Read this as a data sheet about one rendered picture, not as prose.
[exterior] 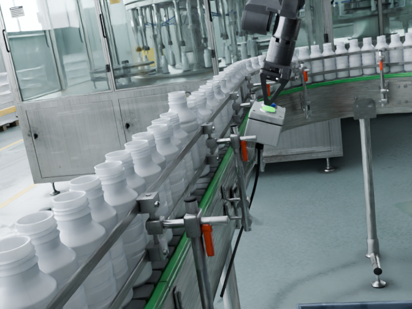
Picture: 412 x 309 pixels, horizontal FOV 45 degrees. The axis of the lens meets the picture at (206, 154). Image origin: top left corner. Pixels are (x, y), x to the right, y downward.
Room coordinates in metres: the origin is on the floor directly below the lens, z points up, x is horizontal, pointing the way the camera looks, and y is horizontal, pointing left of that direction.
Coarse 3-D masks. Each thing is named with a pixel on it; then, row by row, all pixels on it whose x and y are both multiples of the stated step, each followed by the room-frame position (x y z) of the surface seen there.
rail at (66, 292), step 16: (192, 144) 0.94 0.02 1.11; (176, 160) 0.82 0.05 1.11; (160, 176) 0.72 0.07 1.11; (176, 208) 0.77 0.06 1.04; (128, 224) 0.57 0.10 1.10; (112, 240) 0.52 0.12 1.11; (96, 256) 0.48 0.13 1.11; (144, 256) 0.60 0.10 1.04; (80, 272) 0.44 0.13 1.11; (64, 288) 0.41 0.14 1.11; (128, 288) 0.53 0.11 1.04; (48, 304) 0.38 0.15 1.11; (64, 304) 0.40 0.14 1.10; (112, 304) 0.49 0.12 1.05
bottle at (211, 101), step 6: (210, 90) 1.31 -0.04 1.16; (210, 96) 1.30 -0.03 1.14; (210, 102) 1.30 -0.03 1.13; (216, 102) 1.31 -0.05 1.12; (216, 108) 1.30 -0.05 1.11; (216, 120) 1.29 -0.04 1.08; (216, 126) 1.29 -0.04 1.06; (222, 126) 1.31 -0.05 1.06; (216, 132) 1.29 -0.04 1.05; (222, 144) 1.30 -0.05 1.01
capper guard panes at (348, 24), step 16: (336, 0) 5.79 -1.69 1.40; (352, 0) 5.75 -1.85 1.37; (368, 0) 5.71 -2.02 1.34; (400, 0) 5.64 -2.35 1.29; (336, 16) 5.79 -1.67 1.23; (352, 16) 5.75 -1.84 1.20; (368, 16) 5.72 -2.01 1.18; (384, 16) 5.68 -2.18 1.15; (400, 16) 5.65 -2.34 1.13; (336, 32) 5.79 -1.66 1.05; (352, 32) 5.76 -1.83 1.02; (368, 32) 5.72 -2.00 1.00; (384, 32) 5.68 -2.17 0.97; (400, 32) 5.65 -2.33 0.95
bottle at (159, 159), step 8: (136, 136) 0.81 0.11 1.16; (144, 136) 0.79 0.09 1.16; (152, 136) 0.80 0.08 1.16; (152, 144) 0.79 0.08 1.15; (152, 152) 0.79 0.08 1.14; (160, 160) 0.79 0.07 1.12; (168, 184) 0.79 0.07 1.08; (168, 192) 0.79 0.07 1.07; (168, 200) 0.79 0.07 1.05; (168, 208) 0.78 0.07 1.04
